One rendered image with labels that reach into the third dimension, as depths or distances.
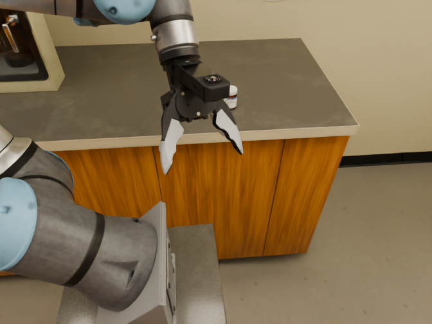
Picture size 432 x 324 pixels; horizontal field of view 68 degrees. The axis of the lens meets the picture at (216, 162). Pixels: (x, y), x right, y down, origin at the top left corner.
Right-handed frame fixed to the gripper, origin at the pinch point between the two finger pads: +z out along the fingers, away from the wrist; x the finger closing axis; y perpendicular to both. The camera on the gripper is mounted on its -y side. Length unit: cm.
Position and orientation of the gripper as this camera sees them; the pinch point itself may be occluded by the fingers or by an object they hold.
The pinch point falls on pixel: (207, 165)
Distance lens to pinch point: 56.1
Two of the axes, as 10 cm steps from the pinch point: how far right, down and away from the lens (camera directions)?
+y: -4.2, -0.2, 9.1
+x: -8.9, 2.3, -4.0
